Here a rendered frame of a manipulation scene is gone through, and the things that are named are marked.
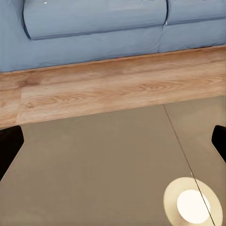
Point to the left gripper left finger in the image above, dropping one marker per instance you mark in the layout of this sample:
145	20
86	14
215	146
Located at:
11	140

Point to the coffee table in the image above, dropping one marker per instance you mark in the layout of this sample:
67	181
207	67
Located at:
148	166

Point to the sofa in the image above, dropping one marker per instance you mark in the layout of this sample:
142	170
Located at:
38	35

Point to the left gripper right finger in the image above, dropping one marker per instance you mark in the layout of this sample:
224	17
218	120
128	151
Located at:
219	140

